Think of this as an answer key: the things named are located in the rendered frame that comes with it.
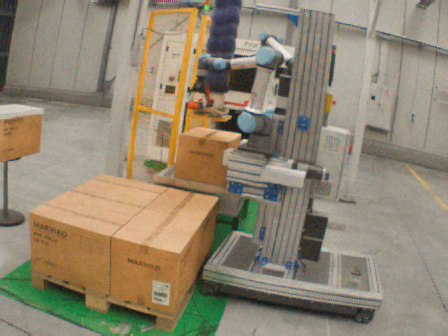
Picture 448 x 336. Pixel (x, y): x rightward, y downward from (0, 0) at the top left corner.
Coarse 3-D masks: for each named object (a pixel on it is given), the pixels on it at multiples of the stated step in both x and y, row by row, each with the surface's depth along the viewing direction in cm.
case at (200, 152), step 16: (192, 144) 353; (208, 144) 350; (224, 144) 348; (176, 160) 357; (192, 160) 355; (208, 160) 352; (176, 176) 360; (192, 176) 357; (208, 176) 355; (224, 176) 354
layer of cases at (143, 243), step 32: (96, 192) 306; (128, 192) 320; (160, 192) 333; (32, 224) 244; (64, 224) 239; (96, 224) 247; (128, 224) 257; (160, 224) 267; (192, 224) 277; (32, 256) 248; (64, 256) 243; (96, 256) 239; (128, 256) 235; (160, 256) 232; (192, 256) 270; (96, 288) 244; (128, 288) 239; (160, 288) 236
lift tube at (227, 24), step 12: (216, 0) 326; (228, 0) 322; (240, 0) 326; (216, 12) 327; (228, 12) 324; (216, 24) 329; (228, 24) 327; (216, 36) 330; (228, 36) 330; (216, 48) 331; (228, 48) 333
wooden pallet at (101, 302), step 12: (204, 264) 343; (36, 276) 251; (48, 276) 249; (72, 288) 247; (84, 288) 248; (192, 288) 291; (96, 300) 245; (108, 300) 244; (120, 300) 242; (144, 312) 241; (156, 312) 239; (180, 312) 263; (156, 324) 241; (168, 324) 240
